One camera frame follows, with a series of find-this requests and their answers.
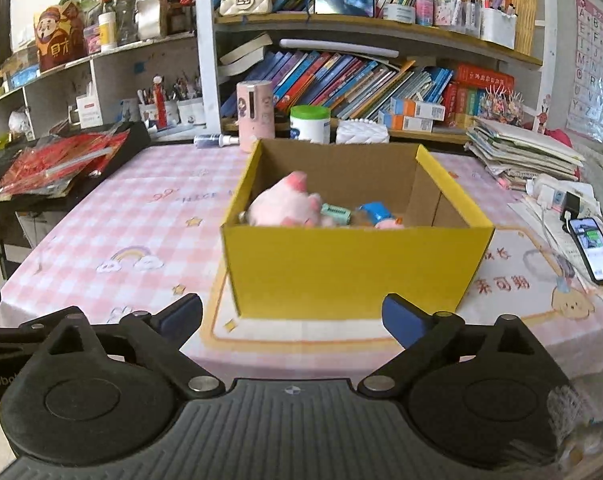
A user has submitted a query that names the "blue plastic packet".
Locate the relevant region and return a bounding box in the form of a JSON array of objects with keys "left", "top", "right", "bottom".
[{"left": 358, "top": 202, "right": 395, "bottom": 226}]

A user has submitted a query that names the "mint green stapler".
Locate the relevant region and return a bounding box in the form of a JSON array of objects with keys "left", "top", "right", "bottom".
[{"left": 321, "top": 203, "right": 351, "bottom": 226}]

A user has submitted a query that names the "row of books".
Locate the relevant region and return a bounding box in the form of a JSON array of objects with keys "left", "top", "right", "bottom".
[{"left": 236, "top": 49, "right": 523, "bottom": 132}]

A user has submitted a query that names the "white quilted pouch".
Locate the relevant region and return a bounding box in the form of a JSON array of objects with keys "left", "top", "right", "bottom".
[{"left": 335, "top": 119, "right": 389, "bottom": 144}]

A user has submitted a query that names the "black Yamaha keyboard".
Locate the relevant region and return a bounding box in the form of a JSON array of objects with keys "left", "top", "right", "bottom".
[{"left": 0, "top": 122, "right": 151, "bottom": 210}]

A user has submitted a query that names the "smartphone on table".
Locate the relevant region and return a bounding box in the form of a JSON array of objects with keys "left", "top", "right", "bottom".
[{"left": 568, "top": 218, "right": 603, "bottom": 285}]

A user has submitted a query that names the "red fortune god box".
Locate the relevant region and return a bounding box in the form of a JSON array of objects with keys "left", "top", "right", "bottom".
[{"left": 34, "top": 0, "right": 86, "bottom": 73}]

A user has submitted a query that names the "white jar green lid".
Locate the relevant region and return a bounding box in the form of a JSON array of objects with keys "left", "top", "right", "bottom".
[{"left": 290, "top": 105, "right": 331, "bottom": 144}]

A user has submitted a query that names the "red decorations plastic bag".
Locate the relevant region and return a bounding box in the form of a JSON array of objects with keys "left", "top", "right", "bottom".
[{"left": 0, "top": 130, "right": 129, "bottom": 202}]

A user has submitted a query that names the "yellow cardboard box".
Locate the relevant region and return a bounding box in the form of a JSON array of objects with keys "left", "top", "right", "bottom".
[{"left": 221, "top": 139, "right": 493, "bottom": 321}]

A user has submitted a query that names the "pink checkered tablecloth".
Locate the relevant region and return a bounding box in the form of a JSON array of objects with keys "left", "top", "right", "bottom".
[{"left": 0, "top": 145, "right": 603, "bottom": 380}]

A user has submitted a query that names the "white shelf unit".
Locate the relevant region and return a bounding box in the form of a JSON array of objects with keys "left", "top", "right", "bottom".
[{"left": 0, "top": 0, "right": 221, "bottom": 141}]

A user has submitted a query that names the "stack of papers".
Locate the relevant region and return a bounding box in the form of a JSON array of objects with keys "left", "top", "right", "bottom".
[{"left": 464, "top": 118, "right": 585, "bottom": 191}]

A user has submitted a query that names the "pink plush toy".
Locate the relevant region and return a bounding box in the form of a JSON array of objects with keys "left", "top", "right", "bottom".
[{"left": 240, "top": 171, "right": 336, "bottom": 228}]

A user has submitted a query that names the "white pen holder cup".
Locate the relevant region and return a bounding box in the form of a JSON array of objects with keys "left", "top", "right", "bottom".
[{"left": 177, "top": 98, "right": 206, "bottom": 126}]

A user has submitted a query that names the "pink humidifier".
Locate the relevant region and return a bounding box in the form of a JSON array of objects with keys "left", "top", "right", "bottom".
[{"left": 236, "top": 80, "right": 276, "bottom": 153}]

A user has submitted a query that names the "blue spray bottle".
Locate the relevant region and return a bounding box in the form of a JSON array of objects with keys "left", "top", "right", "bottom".
[{"left": 193, "top": 133, "right": 240, "bottom": 148}]

